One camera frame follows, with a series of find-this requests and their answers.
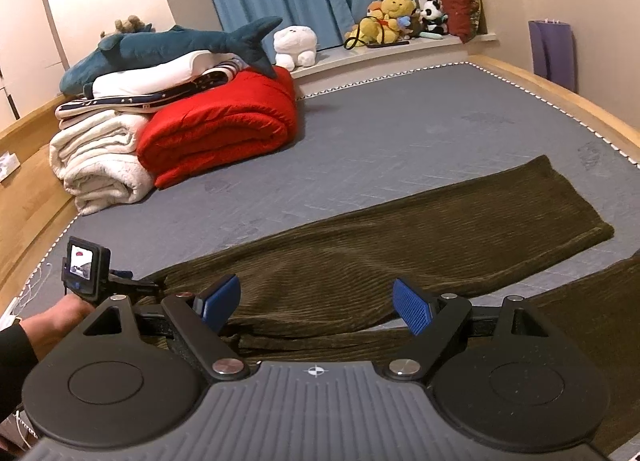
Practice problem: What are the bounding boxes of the person's left hand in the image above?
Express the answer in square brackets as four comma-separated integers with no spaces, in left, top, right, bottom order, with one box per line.
[19,293,99,363]

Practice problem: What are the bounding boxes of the white folded fleece blanket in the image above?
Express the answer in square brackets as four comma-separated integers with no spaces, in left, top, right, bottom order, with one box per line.
[49,111,156,216]

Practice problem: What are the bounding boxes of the wooden bed frame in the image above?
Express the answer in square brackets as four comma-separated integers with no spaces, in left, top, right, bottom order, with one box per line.
[0,53,640,314]

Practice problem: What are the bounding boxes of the white round plush toy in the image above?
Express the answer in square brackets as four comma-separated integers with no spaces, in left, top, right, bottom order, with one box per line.
[272,25,320,72]

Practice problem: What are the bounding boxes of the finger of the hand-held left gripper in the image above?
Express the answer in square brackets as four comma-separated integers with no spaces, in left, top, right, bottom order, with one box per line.
[107,268,167,298]

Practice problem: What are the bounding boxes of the small white box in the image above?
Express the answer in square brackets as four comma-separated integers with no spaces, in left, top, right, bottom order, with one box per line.
[0,152,22,182]

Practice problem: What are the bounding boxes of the white cord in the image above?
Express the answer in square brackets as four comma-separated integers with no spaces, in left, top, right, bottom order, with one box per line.
[9,260,57,322]

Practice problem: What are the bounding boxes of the panda plush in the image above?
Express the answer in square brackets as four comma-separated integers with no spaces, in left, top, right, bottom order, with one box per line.
[418,0,448,36]

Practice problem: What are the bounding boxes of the red folded comforter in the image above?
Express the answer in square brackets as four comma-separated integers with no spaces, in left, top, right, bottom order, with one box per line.
[136,66,297,190]

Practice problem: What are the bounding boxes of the yellow bear plush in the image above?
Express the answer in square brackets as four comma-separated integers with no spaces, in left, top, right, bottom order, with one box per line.
[345,0,420,46]

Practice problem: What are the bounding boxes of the purple rolled yoga mat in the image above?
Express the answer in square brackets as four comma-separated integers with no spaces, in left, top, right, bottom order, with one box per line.
[528,18,577,94]

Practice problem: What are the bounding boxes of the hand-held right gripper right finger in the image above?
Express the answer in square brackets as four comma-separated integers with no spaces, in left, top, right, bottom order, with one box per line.
[382,278,554,383]

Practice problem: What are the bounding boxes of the black cable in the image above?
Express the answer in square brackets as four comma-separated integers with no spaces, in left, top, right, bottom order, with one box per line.
[343,15,397,50]

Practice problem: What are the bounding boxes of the tan dinosaur plush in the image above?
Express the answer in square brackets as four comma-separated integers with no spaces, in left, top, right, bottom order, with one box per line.
[100,15,154,40]

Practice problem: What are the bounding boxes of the white window ledge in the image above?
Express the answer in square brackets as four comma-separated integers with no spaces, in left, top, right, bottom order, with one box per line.
[289,32,501,80]

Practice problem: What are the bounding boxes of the olive corduroy pants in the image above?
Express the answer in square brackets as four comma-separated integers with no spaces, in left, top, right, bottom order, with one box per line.
[122,155,640,458]

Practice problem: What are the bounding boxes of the navy patterned folded bedding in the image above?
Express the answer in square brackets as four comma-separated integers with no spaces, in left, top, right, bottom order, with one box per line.
[55,58,248,130]

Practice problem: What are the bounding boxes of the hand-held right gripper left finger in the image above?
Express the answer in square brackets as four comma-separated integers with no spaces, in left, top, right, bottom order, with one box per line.
[75,274,250,383]

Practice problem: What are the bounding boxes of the teal shark plush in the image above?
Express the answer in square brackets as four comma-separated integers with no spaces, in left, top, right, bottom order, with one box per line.
[59,16,284,94]

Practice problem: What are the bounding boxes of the person's left forearm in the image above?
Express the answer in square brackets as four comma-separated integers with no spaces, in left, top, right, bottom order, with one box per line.
[0,318,42,417]

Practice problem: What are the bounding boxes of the dark red cushion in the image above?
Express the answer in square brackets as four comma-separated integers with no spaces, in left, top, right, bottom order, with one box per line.
[438,0,483,44]

